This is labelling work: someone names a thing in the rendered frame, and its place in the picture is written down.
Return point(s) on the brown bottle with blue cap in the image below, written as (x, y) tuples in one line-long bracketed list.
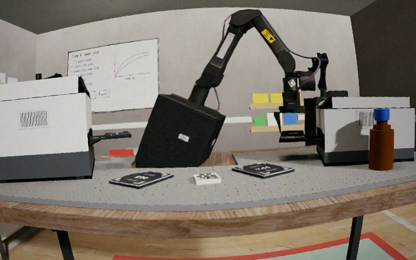
[(381, 142)]

